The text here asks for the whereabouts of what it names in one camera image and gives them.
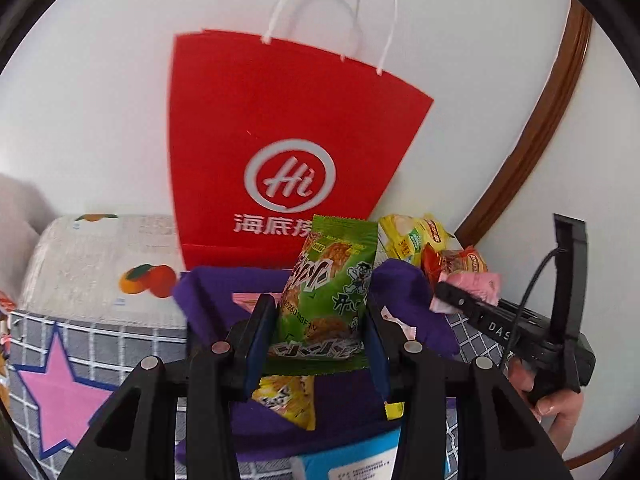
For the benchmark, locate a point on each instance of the blue tissue pack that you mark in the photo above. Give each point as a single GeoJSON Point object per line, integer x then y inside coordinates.
{"type": "Point", "coordinates": [360, 452]}

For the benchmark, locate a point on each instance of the small pink white snack packet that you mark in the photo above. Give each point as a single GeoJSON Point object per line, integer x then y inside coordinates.
{"type": "Point", "coordinates": [400, 327]}

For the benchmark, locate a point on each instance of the yellow chips bag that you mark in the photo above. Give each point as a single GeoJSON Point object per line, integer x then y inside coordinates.
{"type": "Point", "coordinates": [405, 240]}

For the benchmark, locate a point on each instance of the green snack packet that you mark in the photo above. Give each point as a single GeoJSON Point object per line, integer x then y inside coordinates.
{"type": "Point", "coordinates": [325, 280]}

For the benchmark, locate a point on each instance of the orange chips bag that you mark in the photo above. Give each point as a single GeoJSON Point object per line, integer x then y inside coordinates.
{"type": "Point", "coordinates": [462, 260]}

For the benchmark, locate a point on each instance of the person's right hand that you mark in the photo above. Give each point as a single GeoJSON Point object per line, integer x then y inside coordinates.
{"type": "Point", "coordinates": [555, 410]}

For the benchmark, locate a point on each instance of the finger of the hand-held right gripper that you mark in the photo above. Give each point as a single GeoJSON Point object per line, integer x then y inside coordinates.
{"type": "Point", "coordinates": [465, 307]}

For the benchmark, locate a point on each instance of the pink paper star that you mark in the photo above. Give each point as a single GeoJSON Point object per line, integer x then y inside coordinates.
{"type": "Point", "coordinates": [60, 390]}

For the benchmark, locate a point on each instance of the white plastic bag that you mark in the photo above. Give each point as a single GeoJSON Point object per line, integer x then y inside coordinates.
{"type": "Point", "coordinates": [20, 210]}

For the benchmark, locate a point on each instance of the grey checked cloth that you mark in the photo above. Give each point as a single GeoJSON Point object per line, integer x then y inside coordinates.
{"type": "Point", "coordinates": [30, 350]}

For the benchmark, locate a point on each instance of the purple cloth basket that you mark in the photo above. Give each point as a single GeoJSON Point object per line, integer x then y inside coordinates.
{"type": "Point", "coordinates": [345, 410]}

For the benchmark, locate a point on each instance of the brown wooden door frame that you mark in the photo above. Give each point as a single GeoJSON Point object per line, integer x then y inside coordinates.
{"type": "Point", "coordinates": [540, 125]}

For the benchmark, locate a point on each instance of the pale pink snack packet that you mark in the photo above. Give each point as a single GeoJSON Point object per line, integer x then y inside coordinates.
{"type": "Point", "coordinates": [475, 282]}

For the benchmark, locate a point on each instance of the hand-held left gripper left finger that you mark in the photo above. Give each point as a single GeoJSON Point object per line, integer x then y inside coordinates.
{"type": "Point", "coordinates": [257, 340]}

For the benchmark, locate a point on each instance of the cardboard box with orange print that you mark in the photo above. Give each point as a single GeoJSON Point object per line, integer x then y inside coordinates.
{"type": "Point", "coordinates": [85, 270]}

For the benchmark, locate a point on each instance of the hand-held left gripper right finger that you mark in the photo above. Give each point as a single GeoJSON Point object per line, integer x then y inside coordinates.
{"type": "Point", "coordinates": [377, 355]}

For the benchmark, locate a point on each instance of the red paper bag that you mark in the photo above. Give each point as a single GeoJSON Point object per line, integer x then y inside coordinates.
{"type": "Point", "coordinates": [275, 110]}

